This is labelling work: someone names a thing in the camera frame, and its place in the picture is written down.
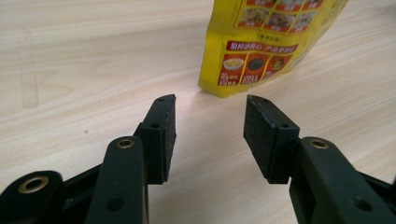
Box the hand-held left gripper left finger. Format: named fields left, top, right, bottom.
left=84, top=93, right=177, bottom=224

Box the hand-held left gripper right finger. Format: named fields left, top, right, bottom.
left=243, top=94, right=396, bottom=224

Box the yellow spouted pouch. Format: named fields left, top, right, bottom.
left=198, top=0, right=349, bottom=99

